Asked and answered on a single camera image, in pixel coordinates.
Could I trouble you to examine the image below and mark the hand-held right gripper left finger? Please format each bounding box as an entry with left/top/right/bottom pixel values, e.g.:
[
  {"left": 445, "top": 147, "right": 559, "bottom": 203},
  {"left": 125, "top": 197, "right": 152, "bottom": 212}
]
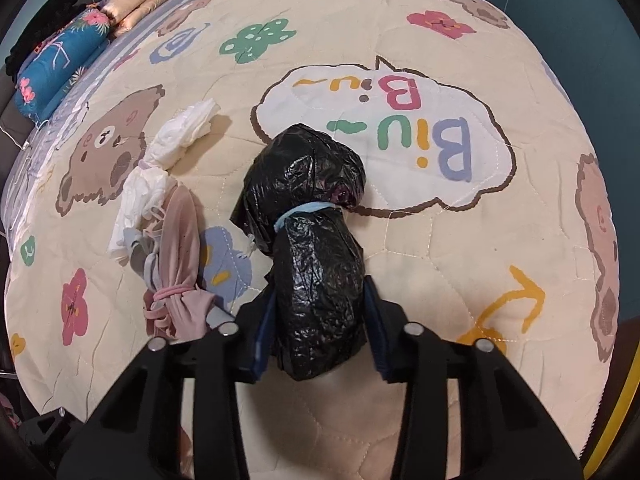
[{"left": 57, "top": 290, "right": 281, "bottom": 480}]

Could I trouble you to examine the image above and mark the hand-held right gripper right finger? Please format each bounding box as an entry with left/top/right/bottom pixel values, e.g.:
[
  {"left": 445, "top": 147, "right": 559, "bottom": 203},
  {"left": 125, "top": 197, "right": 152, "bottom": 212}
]
[{"left": 361, "top": 277, "right": 583, "bottom": 480}]

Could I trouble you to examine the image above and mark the black plastic bag blue band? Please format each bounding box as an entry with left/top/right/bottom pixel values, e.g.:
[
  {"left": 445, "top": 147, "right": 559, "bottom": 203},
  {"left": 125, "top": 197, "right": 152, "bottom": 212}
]
[{"left": 230, "top": 122, "right": 368, "bottom": 381}]

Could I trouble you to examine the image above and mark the yellow rimmed black bin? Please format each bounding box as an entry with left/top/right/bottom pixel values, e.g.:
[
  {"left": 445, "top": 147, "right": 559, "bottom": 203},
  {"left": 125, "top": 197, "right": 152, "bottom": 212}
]
[{"left": 582, "top": 320, "right": 640, "bottom": 480}]

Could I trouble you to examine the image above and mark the bear printed blanket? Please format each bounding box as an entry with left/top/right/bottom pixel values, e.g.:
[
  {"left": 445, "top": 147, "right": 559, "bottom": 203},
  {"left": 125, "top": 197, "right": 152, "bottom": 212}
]
[{"left": 5, "top": 0, "right": 623, "bottom": 480}]

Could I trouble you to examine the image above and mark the pink cloth bundle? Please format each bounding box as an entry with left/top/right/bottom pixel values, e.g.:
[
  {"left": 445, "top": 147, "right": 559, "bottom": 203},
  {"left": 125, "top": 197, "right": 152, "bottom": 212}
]
[{"left": 142, "top": 187, "right": 221, "bottom": 346}]

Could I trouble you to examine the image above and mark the white cloth bundle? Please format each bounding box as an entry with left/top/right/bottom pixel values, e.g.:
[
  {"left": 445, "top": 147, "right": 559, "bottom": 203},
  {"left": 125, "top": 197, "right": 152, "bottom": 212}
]
[{"left": 107, "top": 99, "right": 221, "bottom": 261}]

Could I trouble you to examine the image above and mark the blue floral folded blanket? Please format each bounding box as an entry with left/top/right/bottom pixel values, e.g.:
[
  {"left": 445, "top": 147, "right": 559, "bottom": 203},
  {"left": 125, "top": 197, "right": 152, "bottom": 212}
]
[{"left": 14, "top": 7, "right": 113, "bottom": 123}]

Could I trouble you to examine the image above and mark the peach folded blanket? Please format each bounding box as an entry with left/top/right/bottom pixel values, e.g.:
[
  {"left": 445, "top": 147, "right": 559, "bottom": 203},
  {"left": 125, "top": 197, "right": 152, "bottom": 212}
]
[{"left": 102, "top": 0, "right": 181, "bottom": 38}]

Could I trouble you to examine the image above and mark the black clothes pile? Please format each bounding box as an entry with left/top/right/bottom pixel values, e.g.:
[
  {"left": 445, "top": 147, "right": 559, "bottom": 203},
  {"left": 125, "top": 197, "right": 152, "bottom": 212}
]
[{"left": 4, "top": 0, "right": 73, "bottom": 78}]

